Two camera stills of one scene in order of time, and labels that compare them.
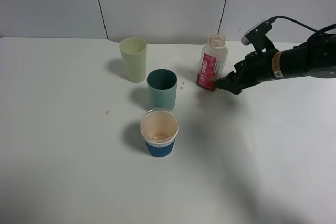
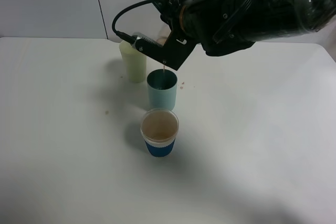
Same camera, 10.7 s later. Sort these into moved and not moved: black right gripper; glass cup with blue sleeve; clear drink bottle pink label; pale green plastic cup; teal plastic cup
Moved: clear drink bottle pink label; black right gripper
Not moved: pale green plastic cup; glass cup with blue sleeve; teal plastic cup
